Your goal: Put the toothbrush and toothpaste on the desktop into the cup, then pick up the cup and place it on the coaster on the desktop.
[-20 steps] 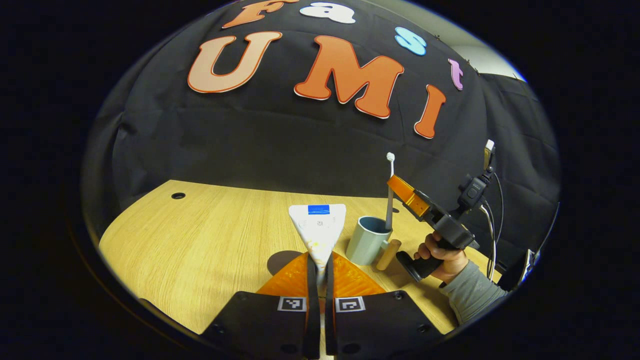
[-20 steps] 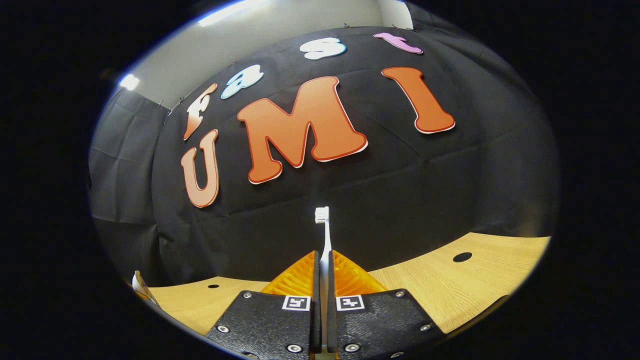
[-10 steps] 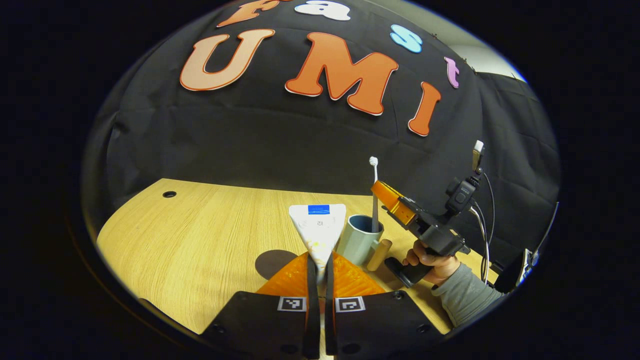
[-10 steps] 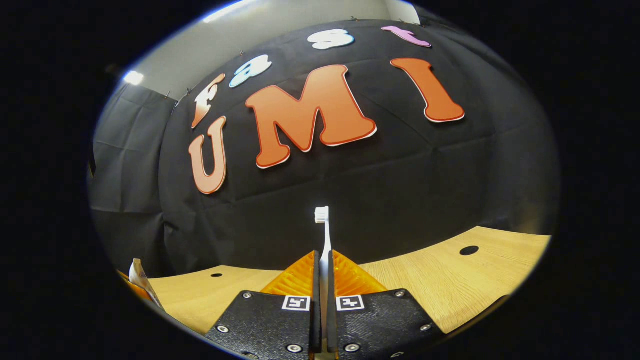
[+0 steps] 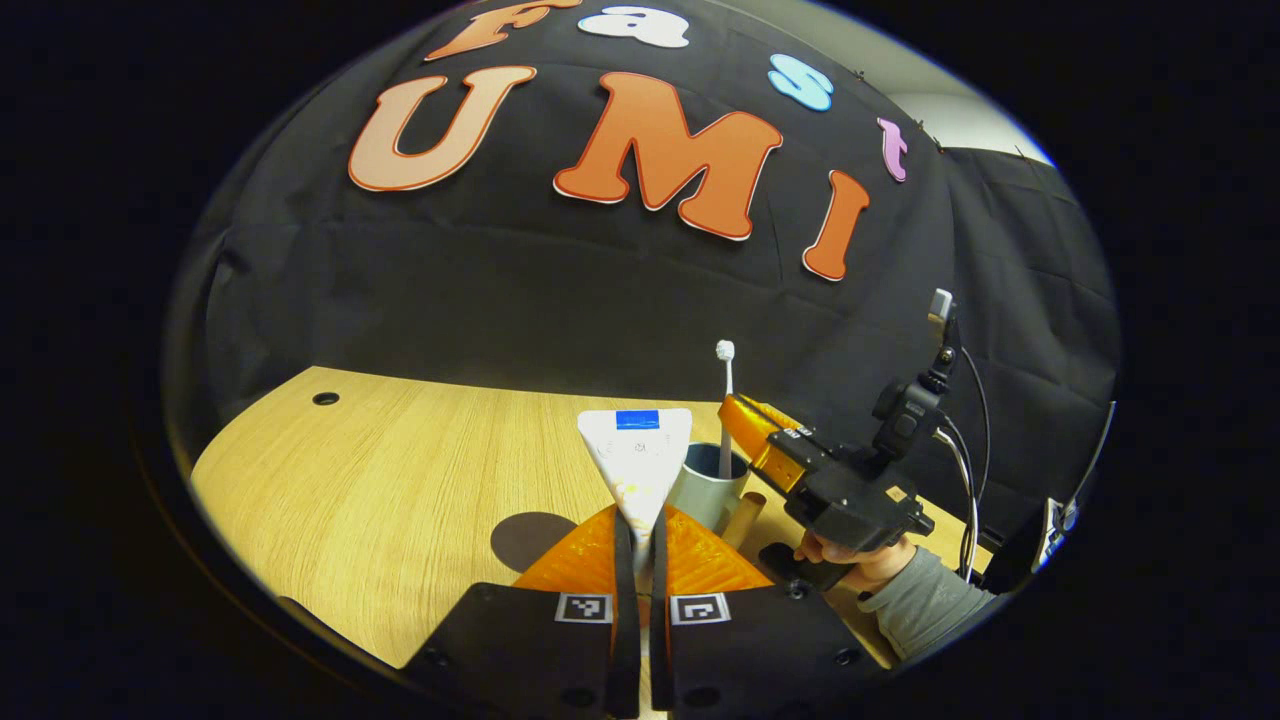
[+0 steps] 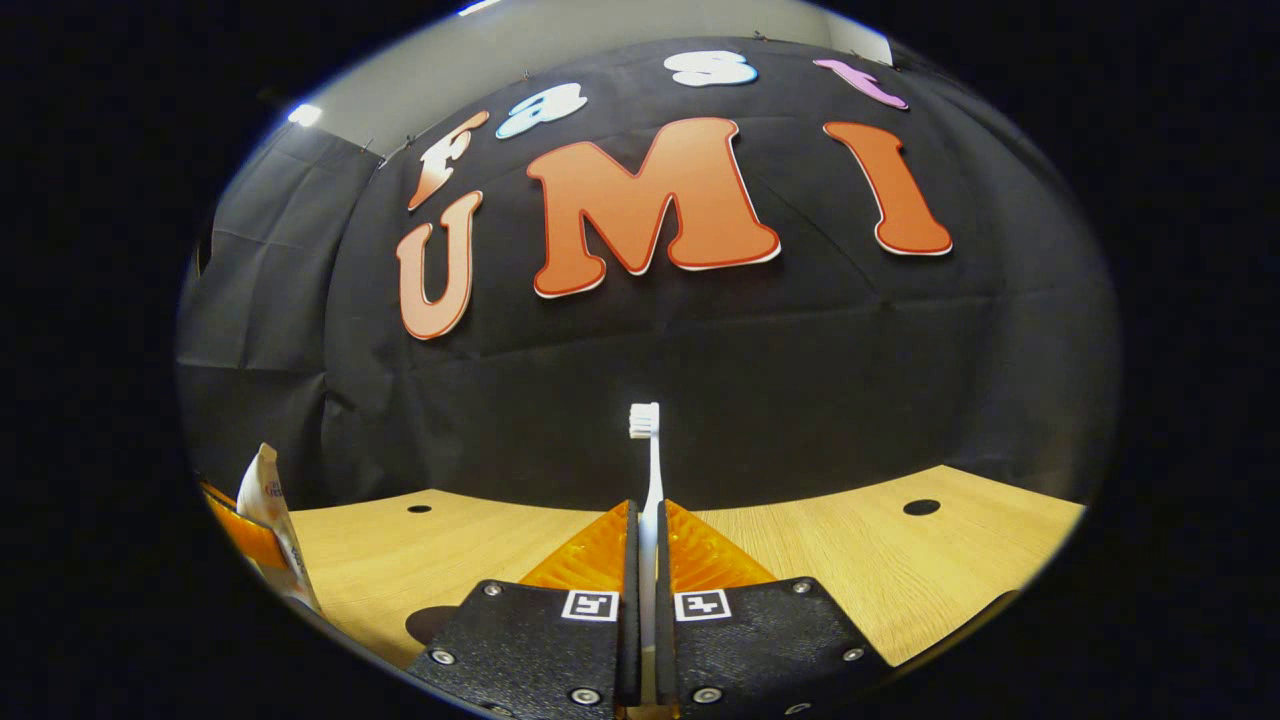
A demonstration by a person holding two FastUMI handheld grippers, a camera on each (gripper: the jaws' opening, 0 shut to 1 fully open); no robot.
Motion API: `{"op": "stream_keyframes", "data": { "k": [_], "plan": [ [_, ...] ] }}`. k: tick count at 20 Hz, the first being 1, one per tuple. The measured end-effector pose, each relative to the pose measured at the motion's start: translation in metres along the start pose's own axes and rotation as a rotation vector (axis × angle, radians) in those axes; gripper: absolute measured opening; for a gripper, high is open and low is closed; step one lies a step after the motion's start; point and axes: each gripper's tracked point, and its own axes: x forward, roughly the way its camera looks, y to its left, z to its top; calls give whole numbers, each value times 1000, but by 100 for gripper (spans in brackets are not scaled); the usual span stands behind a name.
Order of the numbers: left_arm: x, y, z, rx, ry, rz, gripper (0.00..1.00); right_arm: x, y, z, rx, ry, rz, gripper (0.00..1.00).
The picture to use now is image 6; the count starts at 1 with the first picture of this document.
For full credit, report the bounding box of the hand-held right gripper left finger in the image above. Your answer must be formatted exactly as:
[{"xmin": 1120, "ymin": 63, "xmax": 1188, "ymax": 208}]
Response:
[{"xmin": 408, "ymin": 500, "xmax": 641, "ymax": 717}]

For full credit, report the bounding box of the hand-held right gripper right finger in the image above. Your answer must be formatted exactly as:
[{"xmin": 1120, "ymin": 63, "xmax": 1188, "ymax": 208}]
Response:
[{"xmin": 655, "ymin": 500, "xmax": 891, "ymax": 713}]

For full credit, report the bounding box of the white toothpaste tube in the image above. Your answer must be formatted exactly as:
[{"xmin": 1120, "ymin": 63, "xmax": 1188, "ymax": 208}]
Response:
[{"xmin": 236, "ymin": 443, "xmax": 323, "ymax": 613}]

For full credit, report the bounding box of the dark round coaster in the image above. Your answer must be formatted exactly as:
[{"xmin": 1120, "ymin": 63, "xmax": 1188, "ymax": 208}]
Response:
[{"xmin": 405, "ymin": 605, "xmax": 461, "ymax": 647}]

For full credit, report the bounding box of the white toothbrush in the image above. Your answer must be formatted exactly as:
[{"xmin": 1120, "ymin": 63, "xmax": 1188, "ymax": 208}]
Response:
[{"xmin": 628, "ymin": 403, "xmax": 665, "ymax": 651}]

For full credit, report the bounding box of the wooden desktop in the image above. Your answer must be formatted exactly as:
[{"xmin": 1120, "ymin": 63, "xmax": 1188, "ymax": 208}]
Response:
[{"xmin": 285, "ymin": 465, "xmax": 1087, "ymax": 669}]

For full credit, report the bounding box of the black backdrop cloth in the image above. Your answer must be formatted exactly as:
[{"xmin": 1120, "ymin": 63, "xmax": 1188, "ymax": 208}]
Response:
[{"xmin": 176, "ymin": 38, "xmax": 1121, "ymax": 513}]

